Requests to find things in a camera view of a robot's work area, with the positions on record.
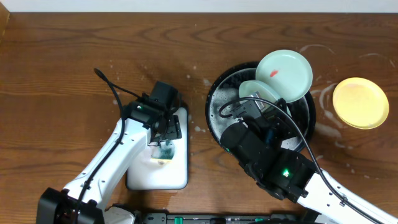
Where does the green yellow sponge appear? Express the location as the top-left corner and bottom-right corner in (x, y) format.
(150, 140), (175, 165)

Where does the mint green plate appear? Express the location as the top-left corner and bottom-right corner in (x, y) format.
(256, 50), (313, 103)
(239, 80), (281, 103)

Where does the yellow plate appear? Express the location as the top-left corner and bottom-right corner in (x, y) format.
(332, 77), (389, 129)

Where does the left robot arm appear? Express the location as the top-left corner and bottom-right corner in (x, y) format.
(36, 106), (188, 223)

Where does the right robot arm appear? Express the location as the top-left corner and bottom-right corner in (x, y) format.
(220, 97), (397, 223)

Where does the black rectangular soapy tray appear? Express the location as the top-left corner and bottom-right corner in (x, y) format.
(126, 107), (188, 190)

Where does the black round tray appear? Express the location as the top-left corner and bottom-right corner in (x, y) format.
(205, 62), (316, 155)

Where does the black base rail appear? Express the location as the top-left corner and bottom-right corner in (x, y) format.
(134, 212), (308, 224)

